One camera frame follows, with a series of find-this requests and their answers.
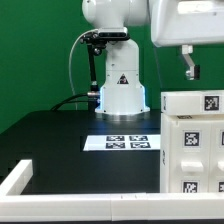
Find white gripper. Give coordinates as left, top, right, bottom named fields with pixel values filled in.
left=149, top=0, right=224, bottom=80

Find white cabinet top block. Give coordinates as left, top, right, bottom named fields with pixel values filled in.
left=161, top=90, right=224, bottom=115

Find white door panel with knob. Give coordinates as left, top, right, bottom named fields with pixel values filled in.
left=209, top=121, right=224, bottom=193

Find white cabinet body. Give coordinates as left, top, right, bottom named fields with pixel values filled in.
left=160, top=114, right=224, bottom=193

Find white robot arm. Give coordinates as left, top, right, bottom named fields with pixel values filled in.
left=82, top=0, right=224, bottom=116

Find white sheet with markers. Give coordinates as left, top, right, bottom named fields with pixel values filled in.
left=83, top=134, right=160, bottom=151

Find black camera on stand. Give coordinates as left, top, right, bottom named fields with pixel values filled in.
left=81, top=29, right=129, bottom=115

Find grey and black cables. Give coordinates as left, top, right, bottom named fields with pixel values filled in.
left=49, top=29, right=101, bottom=112

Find white table border frame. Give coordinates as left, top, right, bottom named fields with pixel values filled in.
left=0, top=160, right=224, bottom=222

